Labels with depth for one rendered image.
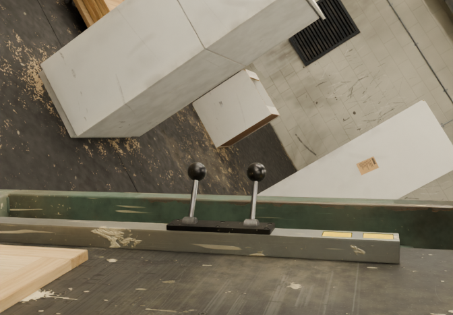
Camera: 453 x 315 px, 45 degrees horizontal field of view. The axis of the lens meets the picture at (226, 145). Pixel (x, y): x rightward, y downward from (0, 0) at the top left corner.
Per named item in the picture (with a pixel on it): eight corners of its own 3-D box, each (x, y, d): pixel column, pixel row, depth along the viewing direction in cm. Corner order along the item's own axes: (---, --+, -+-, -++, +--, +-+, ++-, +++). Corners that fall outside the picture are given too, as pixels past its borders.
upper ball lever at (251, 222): (243, 233, 103) (249, 166, 108) (263, 234, 102) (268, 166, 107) (238, 227, 99) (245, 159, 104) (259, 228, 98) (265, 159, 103)
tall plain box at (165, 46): (102, 79, 447) (283, -51, 397) (136, 142, 438) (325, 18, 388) (29, 65, 361) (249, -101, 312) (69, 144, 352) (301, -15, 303)
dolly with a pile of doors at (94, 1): (96, 9, 517) (121, -10, 508) (121, 54, 509) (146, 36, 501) (56, -8, 459) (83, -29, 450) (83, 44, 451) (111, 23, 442)
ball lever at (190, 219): (183, 230, 106) (191, 166, 111) (201, 231, 105) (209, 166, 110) (176, 224, 102) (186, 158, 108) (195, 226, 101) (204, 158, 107)
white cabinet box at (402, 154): (231, 212, 539) (422, 103, 481) (260, 265, 531) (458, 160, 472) (209, 221, 482) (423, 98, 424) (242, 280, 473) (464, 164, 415)
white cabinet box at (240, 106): (205, 105, 656) (255, 73, 635) (229, 147, 647) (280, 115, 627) (191, 103, 613) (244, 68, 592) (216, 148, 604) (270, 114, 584)
